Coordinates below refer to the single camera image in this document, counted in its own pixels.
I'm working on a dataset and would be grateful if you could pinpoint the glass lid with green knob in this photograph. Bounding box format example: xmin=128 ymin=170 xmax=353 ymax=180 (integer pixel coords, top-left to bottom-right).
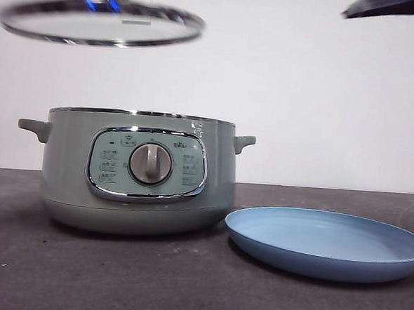
xmin=0 ymin=0 xmax=207 ymax=53

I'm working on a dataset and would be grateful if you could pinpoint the pale green electric steamer pot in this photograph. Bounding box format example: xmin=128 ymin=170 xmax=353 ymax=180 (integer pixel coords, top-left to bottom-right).
xmin=11 ymin=103 xmax=258 ymax=243

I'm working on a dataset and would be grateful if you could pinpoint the blue round plate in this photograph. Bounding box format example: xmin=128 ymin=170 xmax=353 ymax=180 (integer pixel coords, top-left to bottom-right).
xmin=222 ymin=203 xmax=414 ymax=287

